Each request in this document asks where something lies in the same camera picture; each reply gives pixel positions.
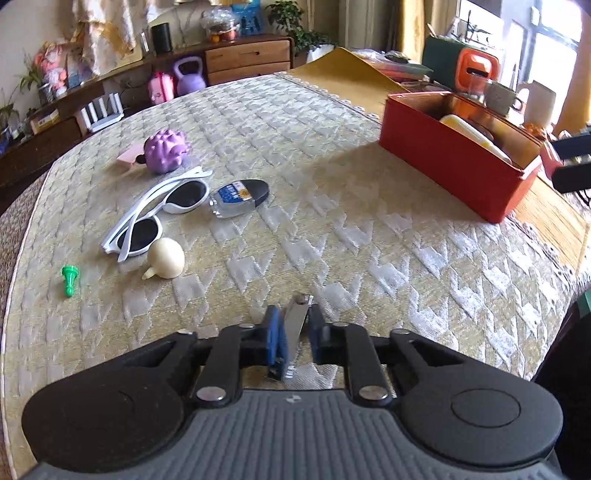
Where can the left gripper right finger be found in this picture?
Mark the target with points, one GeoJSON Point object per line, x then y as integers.
{"type": "Point", "coordinates": [350, 346]}

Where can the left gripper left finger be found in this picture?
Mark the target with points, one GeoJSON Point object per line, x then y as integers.
{"type": "Point", "coordinates": [238, 347]}

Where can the silver nail clipper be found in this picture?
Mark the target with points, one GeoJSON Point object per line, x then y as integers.
{"type": "Point", "coordinates": [294, 318]}

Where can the white yellow pill bottle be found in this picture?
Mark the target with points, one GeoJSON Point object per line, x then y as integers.
{"type": "Point", "coordinates": [464, 128]}

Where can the yellow giraffe plush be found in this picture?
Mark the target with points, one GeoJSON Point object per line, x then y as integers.
{"type": "Point", "coordinates": [575, 112]}

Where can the white tall cup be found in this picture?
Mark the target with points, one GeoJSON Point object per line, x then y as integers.
{"type": "Point", "coordinates": [540, 104]}

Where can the red metal tin box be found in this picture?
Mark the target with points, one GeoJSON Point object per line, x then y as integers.
{"type": "Point", "coordinates": [413, 130]}

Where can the pale green mug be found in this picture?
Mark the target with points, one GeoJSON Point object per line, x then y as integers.
{"type": "Point", "coordinates": [502, 99]}

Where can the cream garlic shaped toy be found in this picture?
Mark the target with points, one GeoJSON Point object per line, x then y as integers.
{"type": "Point", "coordinates": [166, 259]}

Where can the clear drinking glass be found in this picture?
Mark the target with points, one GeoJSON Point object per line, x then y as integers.
{"type": "Point", "coordinates": [477, 87]}

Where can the cream quilted table mat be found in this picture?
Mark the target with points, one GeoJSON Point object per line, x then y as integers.
{"type": "Point", "coordinates": [372, 239]}

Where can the white sunglasses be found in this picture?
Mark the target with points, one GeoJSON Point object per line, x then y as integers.
{"type": "Point", "coordinates": [140, 226]}

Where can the orange green tissue box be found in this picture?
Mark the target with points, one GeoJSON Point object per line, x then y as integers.
{"type": "Point", "coordinates": [453, 63]}

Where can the small bottle black cap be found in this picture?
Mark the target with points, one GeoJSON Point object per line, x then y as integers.
{"type": "Point", "coordinates": [238, 198]}

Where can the green chess pawn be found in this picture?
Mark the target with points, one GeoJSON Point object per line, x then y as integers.
{"type": "Point", "coordinates": [70, 274]}

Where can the stack of colourful books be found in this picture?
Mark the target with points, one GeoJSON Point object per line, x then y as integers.
{"type": "Point", "coordinates": [394, 65]}

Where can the purple spiky ball toy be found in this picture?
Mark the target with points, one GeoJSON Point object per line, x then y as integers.
{"type": "Point", "coordinates": [163, 152]}

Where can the pink sticky note pad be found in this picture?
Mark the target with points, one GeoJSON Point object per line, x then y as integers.
{"type": "Point", "coordinates": [133, 156]}

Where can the yellow curtain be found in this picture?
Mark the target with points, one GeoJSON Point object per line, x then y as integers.
{"type": "Point", "coordinates": [419, 19]}

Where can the gold tin lid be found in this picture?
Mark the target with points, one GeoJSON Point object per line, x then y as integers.
{"type": "Point", "coordinates": [342, 73]}

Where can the white wifi router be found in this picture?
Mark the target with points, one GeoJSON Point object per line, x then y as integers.
{"type": "Point", "coordinates": [100, 113]}

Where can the purple kettlebell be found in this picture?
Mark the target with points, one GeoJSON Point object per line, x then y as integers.
{"type": "Point", "coordinates": [190, 82]}

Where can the pink toy suitcase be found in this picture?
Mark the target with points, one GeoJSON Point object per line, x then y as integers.
{"type": "Point", "coordinates": [161, 88]}

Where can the wooden tv cabinet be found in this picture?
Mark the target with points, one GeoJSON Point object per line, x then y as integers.
{"type": "Point", "coordinates": [225, 61]}

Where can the black cylinder speaker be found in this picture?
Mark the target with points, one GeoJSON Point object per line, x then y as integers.
{"type": "Point", "coordinates": [161, 38]}

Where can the bag of fruit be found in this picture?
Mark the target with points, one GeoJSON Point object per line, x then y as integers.
{"type": "Point", "coordinates": [220, 24]}

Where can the potted green tree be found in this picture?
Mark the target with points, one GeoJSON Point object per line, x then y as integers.
{"type": "Point", "coordinates": [296, 20]}

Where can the blue paper bag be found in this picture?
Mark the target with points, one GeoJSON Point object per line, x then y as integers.
{"type": "Point", "coordinates": [250, 17]}

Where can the pink doll figure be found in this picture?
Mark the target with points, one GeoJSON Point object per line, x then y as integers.
{"type": "Point", "coordinates": [51, 60]}

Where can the floral cloth cover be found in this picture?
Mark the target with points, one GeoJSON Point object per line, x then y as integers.
{"type": "Point", "coordinates": [109, 31]}

